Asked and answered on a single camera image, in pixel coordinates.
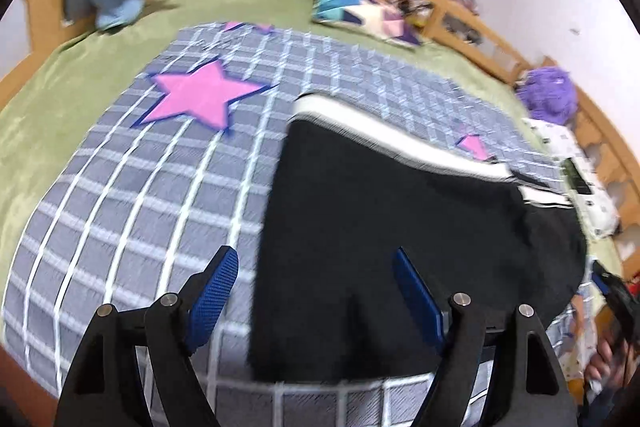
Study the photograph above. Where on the colourful geometric pillow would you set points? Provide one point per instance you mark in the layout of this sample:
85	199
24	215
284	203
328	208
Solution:
365	13

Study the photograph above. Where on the purple fluffy plush toy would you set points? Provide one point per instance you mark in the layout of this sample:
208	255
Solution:
547	94

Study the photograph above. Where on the white printed pillow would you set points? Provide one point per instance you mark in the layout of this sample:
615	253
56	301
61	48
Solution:
582	177

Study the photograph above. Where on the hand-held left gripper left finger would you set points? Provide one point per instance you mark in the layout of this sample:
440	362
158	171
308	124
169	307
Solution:
216	287

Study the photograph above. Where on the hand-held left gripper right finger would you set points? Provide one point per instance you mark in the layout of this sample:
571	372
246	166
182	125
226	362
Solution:
417	294

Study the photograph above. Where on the green bed sheet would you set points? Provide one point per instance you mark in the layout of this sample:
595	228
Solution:
65	72

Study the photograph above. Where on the checkered blanket with pink stars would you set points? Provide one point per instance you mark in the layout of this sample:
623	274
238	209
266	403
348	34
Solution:
150	187

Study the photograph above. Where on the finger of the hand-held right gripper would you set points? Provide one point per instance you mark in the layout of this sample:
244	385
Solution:
612	292

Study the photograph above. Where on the person's right hand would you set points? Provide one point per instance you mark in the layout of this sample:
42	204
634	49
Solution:
602	364

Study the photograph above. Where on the black pants with white stripes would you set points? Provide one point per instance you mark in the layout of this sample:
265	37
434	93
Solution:
400	217

